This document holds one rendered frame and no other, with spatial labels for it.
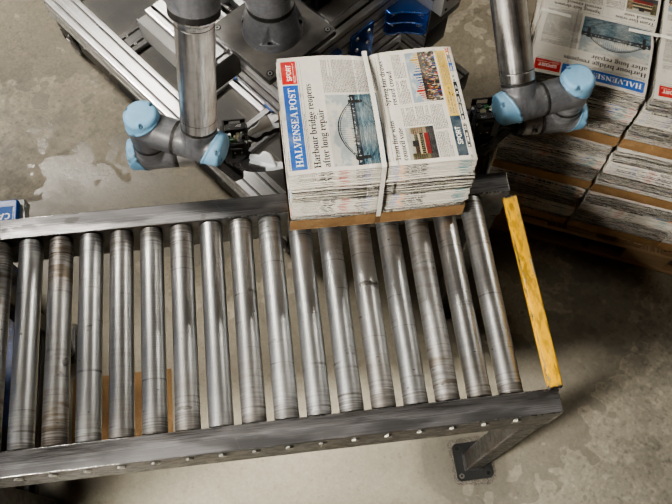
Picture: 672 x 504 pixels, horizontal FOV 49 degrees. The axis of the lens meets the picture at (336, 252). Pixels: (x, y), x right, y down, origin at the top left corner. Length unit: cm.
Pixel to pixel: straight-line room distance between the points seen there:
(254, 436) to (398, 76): 77
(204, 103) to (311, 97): 21
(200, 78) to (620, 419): 164
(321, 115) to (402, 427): 63
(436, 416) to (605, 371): 108
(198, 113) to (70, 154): 133
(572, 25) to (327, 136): 78
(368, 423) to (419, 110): 63
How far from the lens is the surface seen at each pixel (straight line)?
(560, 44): 194
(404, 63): 157
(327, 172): 141
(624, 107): 195
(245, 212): 164
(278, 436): 147
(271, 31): 181
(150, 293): 159
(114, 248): 165
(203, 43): 141
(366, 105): 150
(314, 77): 153
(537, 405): 154
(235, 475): 228
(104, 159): 274
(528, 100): 167
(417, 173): 146
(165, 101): 254
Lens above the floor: 225
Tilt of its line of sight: 66 degrees down
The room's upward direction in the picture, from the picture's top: 2 degrees clockwise
